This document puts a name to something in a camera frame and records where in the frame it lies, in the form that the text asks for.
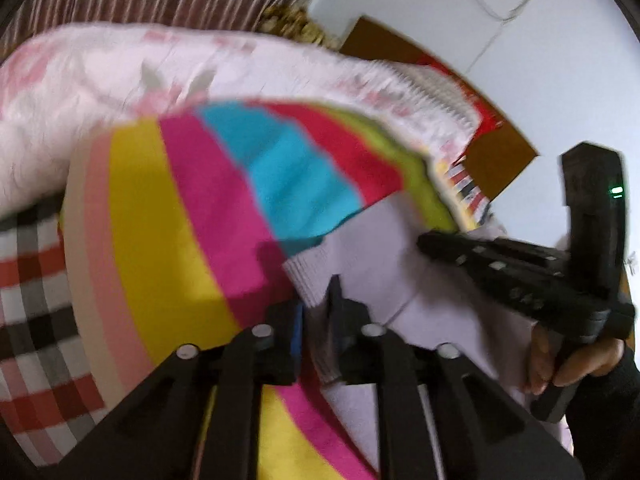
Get red black plaid sheet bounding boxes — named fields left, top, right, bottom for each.
left=0, top=205, right=108, bottom=466

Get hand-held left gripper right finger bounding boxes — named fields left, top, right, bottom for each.
left=327, top=276, right=586, bottom=480

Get person's right hand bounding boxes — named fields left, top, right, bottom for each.
left=527, top=327, right=628, bottom=395

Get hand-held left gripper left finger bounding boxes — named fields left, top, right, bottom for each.
left=50, top=302, right=304, bottom=480

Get red cloth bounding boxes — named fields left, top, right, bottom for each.
left=415, top=55, right=506, bottom=133

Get person's right forearm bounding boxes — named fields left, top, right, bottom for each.
left=564, top=345, right=640, bottom=480

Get brown wooden headboard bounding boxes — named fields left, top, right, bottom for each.
left=340, top=17, right=541, bottom=201

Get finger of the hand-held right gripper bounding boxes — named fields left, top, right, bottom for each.
left=462, top=262, right=603, bottom=323
left=416, top=231, right=572, bottom=283

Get golden patterned pillow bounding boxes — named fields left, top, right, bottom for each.
left=260, top=5, right=341, bottom=51

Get rainbow striped blanket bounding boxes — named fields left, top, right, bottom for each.
left=59, top=100, right=483, bottom=480

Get red white patterned pillow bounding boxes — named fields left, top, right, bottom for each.
left=385, top=62, right=483, bottom=133

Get pink floral quilt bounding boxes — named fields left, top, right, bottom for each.
left=0, top=22, right=481, bottom=218

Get thin wall cable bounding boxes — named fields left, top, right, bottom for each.
left=462, top=0, right=551, bottom=76

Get multicolour striped cloth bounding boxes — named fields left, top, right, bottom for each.
left=437, top=155, right=493, bottom=223

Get lilac pants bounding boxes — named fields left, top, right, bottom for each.
left=284, top=194, right=573, bottom=476

